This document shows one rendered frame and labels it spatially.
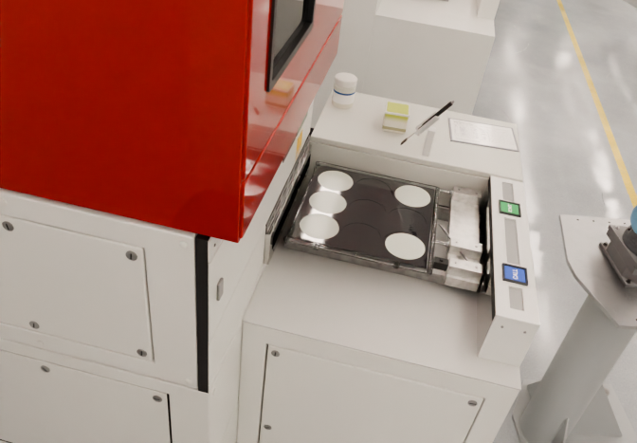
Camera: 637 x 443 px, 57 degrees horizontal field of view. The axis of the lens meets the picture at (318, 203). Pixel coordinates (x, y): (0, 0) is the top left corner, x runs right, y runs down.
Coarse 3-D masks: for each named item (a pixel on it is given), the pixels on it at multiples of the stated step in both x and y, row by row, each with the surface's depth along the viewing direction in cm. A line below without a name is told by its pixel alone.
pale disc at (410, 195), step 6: (402, 186) 168; (408, 186) 169; (414, 186) 169; (396, 192) 166; (402, 192) 166; (408, 192) 166; (414, 192) 167; (420, 192) 167; (426, 192) 167; (402, 198) 164; (408, 198) 164; (414, 198) 164; (420, 198) 164; (426, 198) 165; (408, 204) 162; (414, 204) 162; (420, 204) 162; (426, 204) 162
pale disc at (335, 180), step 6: (324, 174) 169; (330, 174) 169; (336, 174) 170; (342, 174) 170; (318, 180) 166; (324, 180) 166; (330, 180) 167; (336, 180) 167; (342, 180) 167; (348, 180) 168; (324, 186) 164; (330, 186) 164; (336, 186) 165; (342, 186) 165; (348, 186) 165
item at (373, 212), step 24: (336, 168) 172; (312, 192) 161; (336, 192) 163; (360, 192) 164; (384, 192) 165; (432, 192) 168; (336, 216) 154; (360, 216) 155; (384, 216) 156; (408, 216) 157; (312, 240) 145; (336, 240) 146; (360, 240) 147; (384, 240) 148
